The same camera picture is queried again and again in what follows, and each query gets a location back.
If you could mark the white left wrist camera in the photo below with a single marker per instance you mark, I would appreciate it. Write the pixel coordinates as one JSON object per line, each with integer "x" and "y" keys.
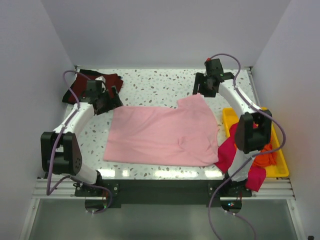
{"x": 100, "y": 78}

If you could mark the yellow plastic bin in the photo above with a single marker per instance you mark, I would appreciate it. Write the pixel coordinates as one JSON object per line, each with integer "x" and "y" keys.
{"x": 277, "y": 170}

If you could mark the folded black t shirt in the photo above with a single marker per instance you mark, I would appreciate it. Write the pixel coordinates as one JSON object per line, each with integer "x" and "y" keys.
{"x": 68, "y": 97}

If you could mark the magenta t shirt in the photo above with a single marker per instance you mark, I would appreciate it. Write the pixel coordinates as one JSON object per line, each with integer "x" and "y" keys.
{"x": 226, "y": 154}

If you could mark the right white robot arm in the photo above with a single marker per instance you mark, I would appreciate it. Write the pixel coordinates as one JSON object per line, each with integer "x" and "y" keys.
{"x": 254, "y": 126}

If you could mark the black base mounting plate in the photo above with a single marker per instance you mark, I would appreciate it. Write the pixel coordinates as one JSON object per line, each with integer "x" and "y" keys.
{"x": 114, "y": 193}

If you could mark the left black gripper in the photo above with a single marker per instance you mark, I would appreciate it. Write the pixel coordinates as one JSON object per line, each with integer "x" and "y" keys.
{"x": 113, "y": 102}

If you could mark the folded dark red t shirt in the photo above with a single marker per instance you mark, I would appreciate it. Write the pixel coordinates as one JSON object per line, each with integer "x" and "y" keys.
{"x": 80, "y": 83}

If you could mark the pink t shirt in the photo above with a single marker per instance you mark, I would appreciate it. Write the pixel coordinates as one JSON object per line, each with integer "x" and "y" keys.
{"x": 185, "y": 136}

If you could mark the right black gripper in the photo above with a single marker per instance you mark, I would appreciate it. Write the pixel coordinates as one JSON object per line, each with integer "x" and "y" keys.
{"x": 199, "y": 78}

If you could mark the orange t shirt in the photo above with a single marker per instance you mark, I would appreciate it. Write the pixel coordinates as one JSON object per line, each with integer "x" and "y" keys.
{"x": 265, "y": 160}

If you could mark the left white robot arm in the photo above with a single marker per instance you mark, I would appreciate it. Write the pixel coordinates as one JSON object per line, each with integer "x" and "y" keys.
{"x": 60, "y": 150}

